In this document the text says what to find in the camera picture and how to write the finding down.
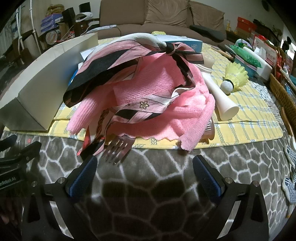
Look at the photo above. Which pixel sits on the wicker basket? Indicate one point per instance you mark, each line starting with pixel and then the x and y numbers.
pixel 281 92

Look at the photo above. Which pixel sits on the green packet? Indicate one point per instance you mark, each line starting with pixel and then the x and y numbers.
pixel 247 58

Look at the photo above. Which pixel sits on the metal fork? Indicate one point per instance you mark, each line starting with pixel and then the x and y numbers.
pixel 118 148

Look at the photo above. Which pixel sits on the wooden stick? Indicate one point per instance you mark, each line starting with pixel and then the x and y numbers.
pixel 227 55

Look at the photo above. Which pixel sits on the blue bowl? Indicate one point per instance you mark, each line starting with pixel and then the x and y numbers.
pixel 251 70

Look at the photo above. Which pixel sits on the black cushion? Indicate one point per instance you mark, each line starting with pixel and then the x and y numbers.
pixel 208 31

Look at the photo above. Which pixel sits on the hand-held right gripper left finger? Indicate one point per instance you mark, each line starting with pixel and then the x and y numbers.
pixel 84 172

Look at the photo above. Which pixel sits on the white headset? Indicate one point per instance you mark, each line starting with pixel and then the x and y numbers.
pixel 83 16

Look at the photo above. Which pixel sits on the white tissue box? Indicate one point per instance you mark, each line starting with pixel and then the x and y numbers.
pixel 263 67

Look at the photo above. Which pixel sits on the brown sofa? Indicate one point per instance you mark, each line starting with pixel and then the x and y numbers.
pixel 166 14

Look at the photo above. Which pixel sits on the pink waffle cloth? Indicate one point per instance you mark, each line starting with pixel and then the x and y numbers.
pixel 150 78

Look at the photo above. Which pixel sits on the stack of blue boxes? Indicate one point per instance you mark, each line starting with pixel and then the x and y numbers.
pixel 50 23

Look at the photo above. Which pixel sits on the grey cardboard box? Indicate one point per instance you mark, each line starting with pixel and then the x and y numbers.
pixel 46 81

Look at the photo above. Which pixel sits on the white plastic cone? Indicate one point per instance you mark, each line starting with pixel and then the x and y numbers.
pixel 222 102

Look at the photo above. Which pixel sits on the yellow checked mat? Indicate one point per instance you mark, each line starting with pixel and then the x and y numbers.
pixel 249 109

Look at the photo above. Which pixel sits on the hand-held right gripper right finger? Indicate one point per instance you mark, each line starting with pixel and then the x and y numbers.
pixel 207 173

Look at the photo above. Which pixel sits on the pink black patterned scarf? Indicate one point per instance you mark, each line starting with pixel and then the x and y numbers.
pixel 111 55

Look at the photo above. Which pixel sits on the blue white box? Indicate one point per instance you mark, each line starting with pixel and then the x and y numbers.
pixel 185 41

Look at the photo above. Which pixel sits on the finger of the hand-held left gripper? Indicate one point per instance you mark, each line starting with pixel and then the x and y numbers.
pixel 25 151
pixel 8 141

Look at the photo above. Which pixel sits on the yellow shuttlecock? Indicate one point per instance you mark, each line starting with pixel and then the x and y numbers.
pixel 237 74

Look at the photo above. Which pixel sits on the red white packet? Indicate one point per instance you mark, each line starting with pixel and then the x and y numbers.
pixel 263 44

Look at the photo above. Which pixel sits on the white mesh slipper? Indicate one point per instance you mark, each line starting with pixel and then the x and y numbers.
pixel 291 155
pixel 289 190

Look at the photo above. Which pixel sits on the red shoe boxes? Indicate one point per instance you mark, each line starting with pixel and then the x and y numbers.
pixel 246 24

